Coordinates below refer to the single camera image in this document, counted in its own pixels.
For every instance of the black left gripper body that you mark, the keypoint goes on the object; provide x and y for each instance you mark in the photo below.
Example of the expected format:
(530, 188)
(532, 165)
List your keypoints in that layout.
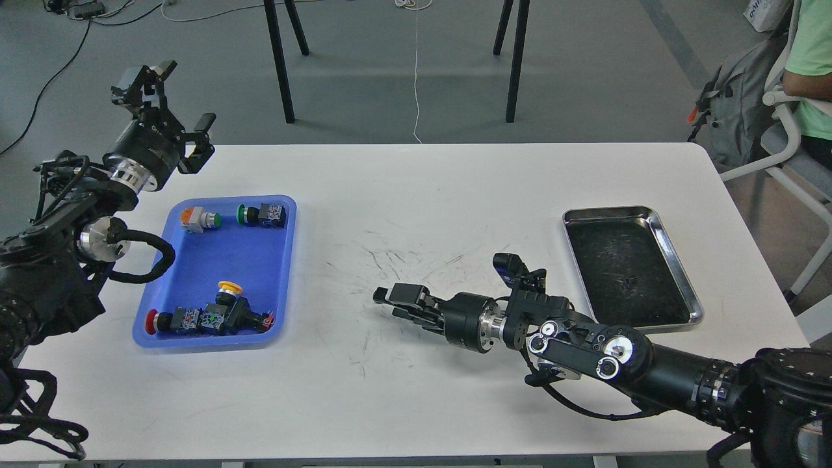
(142, 159)

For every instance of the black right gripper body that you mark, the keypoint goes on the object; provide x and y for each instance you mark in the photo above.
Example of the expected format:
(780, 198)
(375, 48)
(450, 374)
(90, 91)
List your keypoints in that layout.
(473, 322)

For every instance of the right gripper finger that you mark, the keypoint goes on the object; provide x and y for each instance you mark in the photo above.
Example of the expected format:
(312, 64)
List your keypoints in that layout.
(408, 300)
(429, 318)

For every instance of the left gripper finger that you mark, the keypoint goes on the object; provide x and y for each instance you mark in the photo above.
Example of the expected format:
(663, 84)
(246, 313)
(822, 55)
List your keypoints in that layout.
(141, 92)
(203, 149)

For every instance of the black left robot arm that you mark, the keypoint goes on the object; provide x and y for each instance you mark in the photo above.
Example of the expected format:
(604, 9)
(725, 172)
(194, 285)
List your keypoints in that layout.
(53, 272)

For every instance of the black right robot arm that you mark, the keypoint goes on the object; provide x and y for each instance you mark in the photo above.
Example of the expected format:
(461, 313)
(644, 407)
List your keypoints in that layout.
(778, 402)

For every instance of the blue plastic tray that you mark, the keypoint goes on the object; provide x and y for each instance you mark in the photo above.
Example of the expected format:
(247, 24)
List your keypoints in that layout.
(256, 258)

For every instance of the black left table leg pair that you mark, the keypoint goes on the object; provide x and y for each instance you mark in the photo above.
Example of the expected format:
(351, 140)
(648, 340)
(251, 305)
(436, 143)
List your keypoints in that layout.
(275, 39)

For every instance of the black table leg pair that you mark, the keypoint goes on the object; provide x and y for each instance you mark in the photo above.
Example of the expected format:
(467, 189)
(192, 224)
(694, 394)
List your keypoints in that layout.
(275, 39)
(518, 45)

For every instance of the silver metal tray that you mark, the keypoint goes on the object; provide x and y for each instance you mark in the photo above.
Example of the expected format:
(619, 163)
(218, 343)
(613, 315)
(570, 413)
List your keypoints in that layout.
(610, 243)

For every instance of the black right table leg pair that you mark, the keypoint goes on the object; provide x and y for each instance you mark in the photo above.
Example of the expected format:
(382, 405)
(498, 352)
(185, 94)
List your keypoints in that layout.
(518, 45)

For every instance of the grey backpack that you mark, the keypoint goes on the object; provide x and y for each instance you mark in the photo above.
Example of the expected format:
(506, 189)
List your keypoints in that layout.
(730, 105)

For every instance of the person in green shirt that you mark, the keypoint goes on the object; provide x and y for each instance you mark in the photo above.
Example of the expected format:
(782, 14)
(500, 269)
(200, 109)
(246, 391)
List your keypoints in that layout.
(807, 74)

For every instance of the white box on floor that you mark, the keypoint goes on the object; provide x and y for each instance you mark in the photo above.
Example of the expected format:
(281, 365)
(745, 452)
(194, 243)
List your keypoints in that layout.
(765, 15)

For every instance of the orange white industrial switch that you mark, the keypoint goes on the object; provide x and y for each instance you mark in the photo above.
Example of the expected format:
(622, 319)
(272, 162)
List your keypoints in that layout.
(196, 219)

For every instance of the green push button switch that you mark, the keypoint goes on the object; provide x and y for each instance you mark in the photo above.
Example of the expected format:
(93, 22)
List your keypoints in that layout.
(266, 215)

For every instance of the yellow push button switch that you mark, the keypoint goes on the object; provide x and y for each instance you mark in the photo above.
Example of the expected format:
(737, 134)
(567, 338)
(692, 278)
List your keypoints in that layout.
(228, 293)

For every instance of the red push button switch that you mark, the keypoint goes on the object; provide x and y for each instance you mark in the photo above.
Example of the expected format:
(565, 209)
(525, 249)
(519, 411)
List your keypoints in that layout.
(198, 321)

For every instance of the white chair frame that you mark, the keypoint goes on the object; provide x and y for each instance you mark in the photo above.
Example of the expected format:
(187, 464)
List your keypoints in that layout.
(782, 155)

